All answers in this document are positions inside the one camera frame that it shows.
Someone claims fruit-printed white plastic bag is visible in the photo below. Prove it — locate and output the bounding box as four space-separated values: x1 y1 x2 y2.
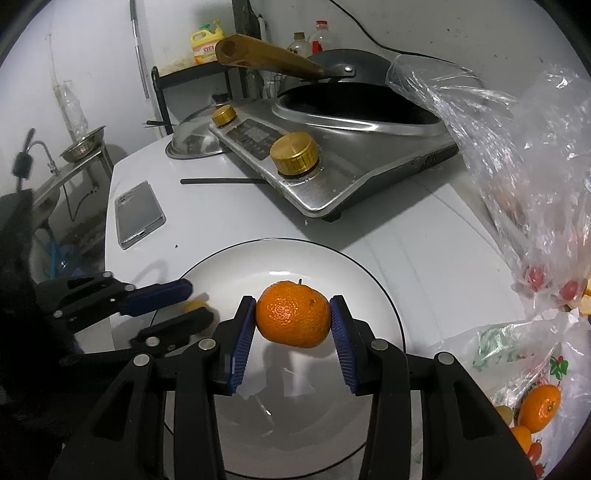
434 309 591 476

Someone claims yellow detergent bottle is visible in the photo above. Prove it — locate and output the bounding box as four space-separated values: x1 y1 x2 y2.
191 21 225 65

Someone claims hanging clear plastic bottle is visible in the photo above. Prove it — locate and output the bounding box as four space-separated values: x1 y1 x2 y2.
58 79 89 136

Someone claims white plate with black rim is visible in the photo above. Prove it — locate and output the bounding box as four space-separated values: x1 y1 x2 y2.
152 237 407 478

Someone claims plastic bottle with red label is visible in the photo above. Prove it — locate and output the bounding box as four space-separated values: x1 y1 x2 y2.
308 20 340 56

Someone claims glass oil bottle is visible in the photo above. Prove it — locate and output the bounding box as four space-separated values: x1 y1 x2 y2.
287 32 309 58

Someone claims steel colander bowl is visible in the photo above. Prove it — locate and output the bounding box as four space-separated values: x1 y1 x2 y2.
60 126 106 163

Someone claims dark folded umbrella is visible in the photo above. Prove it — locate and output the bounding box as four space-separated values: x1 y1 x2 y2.
230 0 265 100

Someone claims black chopstick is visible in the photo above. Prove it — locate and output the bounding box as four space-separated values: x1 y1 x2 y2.
180 178 269 185

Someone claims steel wok lid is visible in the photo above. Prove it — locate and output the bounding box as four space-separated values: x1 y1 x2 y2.
165 108 227 161

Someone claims black metal rack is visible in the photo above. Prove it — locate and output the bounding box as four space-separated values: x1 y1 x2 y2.
151 60 232 137

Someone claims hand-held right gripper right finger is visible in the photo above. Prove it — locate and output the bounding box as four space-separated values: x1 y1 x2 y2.
329 294 539 480

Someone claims metal wall pipe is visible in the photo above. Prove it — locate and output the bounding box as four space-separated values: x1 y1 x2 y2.
129 0 151 100

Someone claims steel induction cooker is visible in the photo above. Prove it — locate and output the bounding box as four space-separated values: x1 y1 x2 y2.
209 90 460 217

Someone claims steel sink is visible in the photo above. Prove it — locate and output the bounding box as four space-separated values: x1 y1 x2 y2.
30 145 114 232

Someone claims chrome faucet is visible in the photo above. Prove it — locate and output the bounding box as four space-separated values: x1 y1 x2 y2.
28 141 61 176

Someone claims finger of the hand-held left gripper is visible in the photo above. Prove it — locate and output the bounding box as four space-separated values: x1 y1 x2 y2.
129 307 215 358
41 272 194 330

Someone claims gold cooker knob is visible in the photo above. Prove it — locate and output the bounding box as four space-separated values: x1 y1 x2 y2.
269 132 320 177
211 105 237 127

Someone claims tangerine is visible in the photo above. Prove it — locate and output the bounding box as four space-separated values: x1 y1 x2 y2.
255 279 332 349

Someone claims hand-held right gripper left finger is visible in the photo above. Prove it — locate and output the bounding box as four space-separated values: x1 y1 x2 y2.
48 295 257 480

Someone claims black wok lid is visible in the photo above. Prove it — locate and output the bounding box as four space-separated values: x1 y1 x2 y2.
215 34 402 88

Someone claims clear plastic bag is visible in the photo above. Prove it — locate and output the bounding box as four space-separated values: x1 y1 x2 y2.
385 54 591 319

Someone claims black cooker power cable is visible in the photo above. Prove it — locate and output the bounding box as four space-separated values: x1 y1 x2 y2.
329 0 467 70

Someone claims smartphone in clear case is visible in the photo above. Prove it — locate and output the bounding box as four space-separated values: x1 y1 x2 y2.
114 181 167 250

